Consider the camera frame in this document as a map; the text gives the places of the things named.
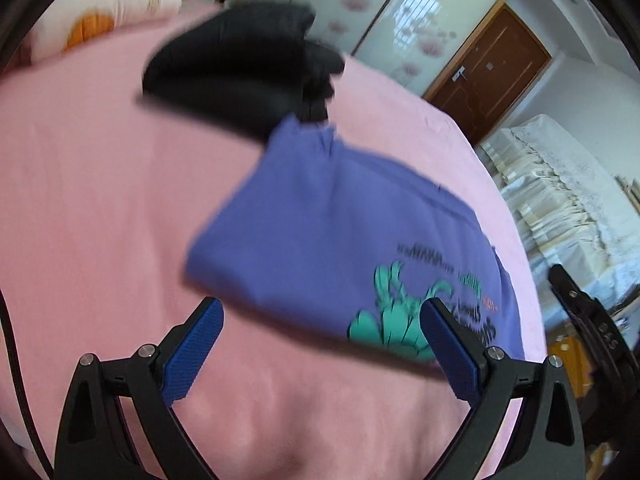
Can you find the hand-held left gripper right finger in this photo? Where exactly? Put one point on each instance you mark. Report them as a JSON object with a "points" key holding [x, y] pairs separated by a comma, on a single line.
{"points": [[452, 350]]}

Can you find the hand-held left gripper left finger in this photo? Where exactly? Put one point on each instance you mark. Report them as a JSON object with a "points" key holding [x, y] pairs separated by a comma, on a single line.
{"points": [[192, 350]]}

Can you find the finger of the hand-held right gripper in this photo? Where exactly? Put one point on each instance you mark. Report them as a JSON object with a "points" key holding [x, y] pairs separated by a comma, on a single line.
{"points": [[602, 332]]}

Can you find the purple zip hoodie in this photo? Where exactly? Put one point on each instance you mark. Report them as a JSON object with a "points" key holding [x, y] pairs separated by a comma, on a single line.
{"points": [[310, 220]]}

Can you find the wooden drawer cabinet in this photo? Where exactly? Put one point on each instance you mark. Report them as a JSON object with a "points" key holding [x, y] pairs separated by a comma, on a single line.
{"points": [[567, 355]]}

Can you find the lace-covered furniture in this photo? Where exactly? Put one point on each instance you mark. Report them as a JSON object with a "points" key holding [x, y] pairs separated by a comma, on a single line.
{"points": [[565, 200]]}

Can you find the pink bed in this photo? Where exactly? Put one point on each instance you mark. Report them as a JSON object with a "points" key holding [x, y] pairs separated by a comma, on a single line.
{"points": [[100, 185]]}

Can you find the brown wooden door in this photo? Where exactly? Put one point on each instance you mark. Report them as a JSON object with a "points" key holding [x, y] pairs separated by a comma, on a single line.
{"points": [[500, 75]]}

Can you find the black quilted jacket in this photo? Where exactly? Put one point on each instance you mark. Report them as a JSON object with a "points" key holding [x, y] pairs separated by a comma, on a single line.
{"points": [[235, 60]]}

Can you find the floral sliding-door wardrobe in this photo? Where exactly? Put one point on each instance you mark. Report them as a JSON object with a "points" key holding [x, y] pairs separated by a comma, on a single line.
{"points": [[380, 10]]}

